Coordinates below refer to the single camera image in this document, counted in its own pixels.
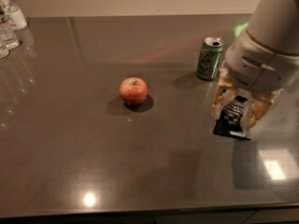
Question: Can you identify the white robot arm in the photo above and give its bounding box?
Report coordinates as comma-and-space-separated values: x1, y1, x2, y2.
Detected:
211, 0, 299, 140

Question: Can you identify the green soda can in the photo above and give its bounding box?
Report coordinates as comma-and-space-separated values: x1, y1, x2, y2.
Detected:
196, 37, 224, 80

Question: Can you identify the white hand sanitizer bottle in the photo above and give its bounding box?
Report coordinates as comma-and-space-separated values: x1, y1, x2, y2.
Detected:
0, 0, 28, 31

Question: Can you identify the black rxbar chocolate wrapper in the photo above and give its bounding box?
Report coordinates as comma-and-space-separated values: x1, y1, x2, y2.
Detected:
213, 95, 248, 140

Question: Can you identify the red apple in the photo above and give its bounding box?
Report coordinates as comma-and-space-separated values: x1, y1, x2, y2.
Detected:
120, 77, 149, 105

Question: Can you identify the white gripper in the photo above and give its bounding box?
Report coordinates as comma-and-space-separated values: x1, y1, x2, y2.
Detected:
211, 30, 299, 135

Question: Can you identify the clear plastic water bottle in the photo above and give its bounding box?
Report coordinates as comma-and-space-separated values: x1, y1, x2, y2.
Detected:
0, 6, 20, 49

